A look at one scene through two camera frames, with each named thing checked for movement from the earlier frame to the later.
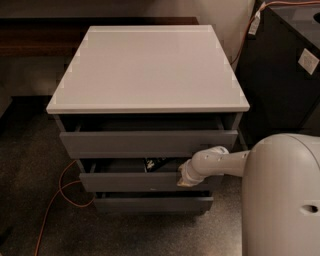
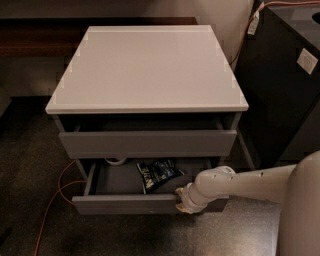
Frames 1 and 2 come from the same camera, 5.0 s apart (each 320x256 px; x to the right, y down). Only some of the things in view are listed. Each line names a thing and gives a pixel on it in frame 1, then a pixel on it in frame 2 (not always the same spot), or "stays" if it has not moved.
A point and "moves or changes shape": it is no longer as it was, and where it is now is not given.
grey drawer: x=136 y=175 moves or changes shape
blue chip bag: x=153 y=163 moves or changes shape
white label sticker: x=308 y=61 stays
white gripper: x=190 y=175 -> x=189 y=199
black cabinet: x=278 y=71 stays
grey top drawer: x=145 y=136 stays
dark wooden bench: x=62 y=36 stays
